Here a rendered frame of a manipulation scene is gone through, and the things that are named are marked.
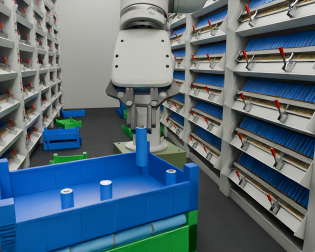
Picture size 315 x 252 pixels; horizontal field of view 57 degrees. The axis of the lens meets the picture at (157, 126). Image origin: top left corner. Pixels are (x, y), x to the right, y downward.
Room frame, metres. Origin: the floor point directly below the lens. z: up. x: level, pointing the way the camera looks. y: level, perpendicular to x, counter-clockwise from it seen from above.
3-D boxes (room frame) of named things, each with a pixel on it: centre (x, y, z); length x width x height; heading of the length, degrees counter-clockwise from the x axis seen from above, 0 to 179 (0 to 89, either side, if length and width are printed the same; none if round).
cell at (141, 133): (0.45, 0.03, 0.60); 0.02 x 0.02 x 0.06
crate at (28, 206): (0.48, 0.11, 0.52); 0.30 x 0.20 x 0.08; 119
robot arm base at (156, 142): (1.26, 0.05, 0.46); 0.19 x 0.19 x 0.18
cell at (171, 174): (0.47, -0.02, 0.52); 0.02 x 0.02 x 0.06
